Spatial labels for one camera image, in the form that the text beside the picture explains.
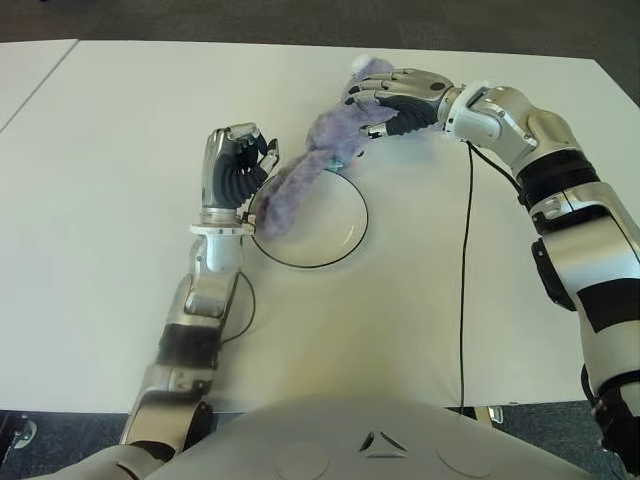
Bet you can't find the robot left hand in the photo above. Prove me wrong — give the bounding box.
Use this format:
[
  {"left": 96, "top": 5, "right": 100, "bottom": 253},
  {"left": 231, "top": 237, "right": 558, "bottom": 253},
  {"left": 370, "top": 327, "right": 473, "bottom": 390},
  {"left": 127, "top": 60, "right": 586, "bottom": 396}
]
[{"left": 199, "top": 122, "right": 281, "bottom": 225}]

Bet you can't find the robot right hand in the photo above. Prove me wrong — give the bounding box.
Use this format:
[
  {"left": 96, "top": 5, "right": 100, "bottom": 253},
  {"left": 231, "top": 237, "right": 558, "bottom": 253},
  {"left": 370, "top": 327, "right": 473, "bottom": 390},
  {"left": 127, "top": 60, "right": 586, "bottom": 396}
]
[{"left": 342, "top": 67, "right": 459, "bottom": 139}]

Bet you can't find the purple plush rabbit doll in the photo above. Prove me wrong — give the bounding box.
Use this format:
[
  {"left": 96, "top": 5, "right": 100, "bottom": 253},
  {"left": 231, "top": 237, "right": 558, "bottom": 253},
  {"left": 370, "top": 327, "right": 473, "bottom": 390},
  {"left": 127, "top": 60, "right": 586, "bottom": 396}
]
[{"left": 257, "top": 55, "right": 401, "bottom": 240}]

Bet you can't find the white plate black rim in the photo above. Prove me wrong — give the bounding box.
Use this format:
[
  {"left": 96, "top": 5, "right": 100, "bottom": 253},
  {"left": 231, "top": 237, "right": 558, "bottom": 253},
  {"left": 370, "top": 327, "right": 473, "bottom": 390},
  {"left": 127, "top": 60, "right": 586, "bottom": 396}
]
[{"left": 248, "top": 167, "right": 370, "bottom": 271}]

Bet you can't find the grey robot torso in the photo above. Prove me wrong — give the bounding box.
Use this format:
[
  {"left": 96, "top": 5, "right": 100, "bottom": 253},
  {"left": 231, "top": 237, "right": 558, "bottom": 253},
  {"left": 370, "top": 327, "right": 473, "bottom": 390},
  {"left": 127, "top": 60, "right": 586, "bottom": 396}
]
[{"left": 49, "top": 392, "right": 596, "bottom": 480}]

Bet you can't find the grey table foot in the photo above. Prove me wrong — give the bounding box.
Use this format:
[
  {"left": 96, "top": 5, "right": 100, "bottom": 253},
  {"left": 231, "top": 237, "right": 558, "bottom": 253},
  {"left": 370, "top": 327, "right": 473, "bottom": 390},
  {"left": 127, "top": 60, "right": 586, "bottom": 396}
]
[{"left": 0, "top": 409, "right": 39, "bottom": 449}]

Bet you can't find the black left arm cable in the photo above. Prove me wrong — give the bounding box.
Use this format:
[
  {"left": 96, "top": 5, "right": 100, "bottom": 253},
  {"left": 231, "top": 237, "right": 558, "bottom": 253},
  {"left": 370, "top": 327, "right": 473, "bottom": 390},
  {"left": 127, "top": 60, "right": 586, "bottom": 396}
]
[{"left": 219, "top": 272, "right": 257, "bottom": 345}]

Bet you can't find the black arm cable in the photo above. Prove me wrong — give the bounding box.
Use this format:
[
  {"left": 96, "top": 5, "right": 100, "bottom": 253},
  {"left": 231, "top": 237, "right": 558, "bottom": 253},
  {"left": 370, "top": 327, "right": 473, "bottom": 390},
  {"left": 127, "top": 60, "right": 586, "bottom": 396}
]
[
  {"left": 458, "top": 141, "right": 524, "bottom": 414},
  {"left": 219, "top": 272, "right": 257, "bottom": 345}
]

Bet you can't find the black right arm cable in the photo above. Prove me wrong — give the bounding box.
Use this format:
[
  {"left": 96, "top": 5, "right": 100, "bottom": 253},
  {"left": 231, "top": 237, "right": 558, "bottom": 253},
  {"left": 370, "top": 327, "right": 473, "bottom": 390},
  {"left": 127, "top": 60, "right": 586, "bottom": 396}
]
[{"left": 458, "top": 141, "right": 524, "bottom": 414}]

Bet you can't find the metal table bracket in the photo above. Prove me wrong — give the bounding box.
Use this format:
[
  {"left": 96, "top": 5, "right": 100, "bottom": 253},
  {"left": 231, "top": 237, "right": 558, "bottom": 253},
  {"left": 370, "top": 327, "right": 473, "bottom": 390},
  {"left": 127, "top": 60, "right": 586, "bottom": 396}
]
[{"left": 472, "top": 404, "right": 504, "bottom": 426}]

